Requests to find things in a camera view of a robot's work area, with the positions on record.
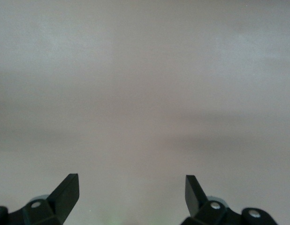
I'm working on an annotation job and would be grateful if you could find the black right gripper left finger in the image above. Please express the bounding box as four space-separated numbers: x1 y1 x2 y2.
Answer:
8 173 80 225

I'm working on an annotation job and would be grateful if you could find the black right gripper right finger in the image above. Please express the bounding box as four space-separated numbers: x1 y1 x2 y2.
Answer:
181 174 242 225

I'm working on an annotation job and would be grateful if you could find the brown table cover sheet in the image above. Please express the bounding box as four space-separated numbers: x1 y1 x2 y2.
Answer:
0 0 290 225

